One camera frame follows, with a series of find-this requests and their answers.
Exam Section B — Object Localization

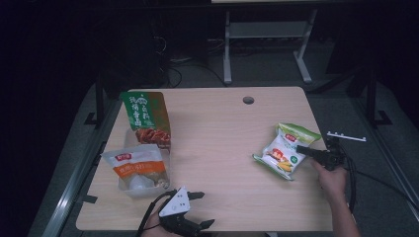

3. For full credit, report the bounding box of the white metal table frame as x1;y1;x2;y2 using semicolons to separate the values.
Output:
222;9;318;85

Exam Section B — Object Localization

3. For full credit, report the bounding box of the green and white snack packet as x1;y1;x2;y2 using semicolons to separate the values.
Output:
252;121;322;182

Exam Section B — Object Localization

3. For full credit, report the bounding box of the clear plastic container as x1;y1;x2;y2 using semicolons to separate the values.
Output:
117;127;173;199

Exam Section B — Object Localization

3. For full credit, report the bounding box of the orange and white clear-bottomed packet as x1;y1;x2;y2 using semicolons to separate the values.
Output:
100;143;171;190

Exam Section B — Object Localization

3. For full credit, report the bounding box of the black floor cable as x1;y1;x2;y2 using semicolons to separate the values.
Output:
166;57;228;88

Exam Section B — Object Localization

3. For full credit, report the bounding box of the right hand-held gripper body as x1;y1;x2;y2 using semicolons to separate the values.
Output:
312;130;368;172

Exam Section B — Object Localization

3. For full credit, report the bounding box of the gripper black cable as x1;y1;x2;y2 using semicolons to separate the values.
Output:
135;190;177;237
339;144;419;213

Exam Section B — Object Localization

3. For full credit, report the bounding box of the black metal stand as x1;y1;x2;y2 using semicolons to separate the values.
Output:
366;65;393;128
83;73;107;128

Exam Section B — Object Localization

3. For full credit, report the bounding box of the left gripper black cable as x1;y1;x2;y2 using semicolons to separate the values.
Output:
135;190;177;237

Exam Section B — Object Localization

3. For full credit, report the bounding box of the person's left hand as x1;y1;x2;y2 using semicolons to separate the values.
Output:
140;210;181;237

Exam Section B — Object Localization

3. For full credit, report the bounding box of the green braised food seasoning packet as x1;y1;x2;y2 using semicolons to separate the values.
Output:
119;91;172;150

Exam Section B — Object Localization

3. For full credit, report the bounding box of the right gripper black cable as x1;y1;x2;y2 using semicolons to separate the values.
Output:
339;144;419;213

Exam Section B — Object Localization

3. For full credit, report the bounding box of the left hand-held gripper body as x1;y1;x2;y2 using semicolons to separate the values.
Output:
157;186;203;237

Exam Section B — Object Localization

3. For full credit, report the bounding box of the silver floor rail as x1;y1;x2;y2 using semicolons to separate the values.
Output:
350;98;419;221
41;98;124;237

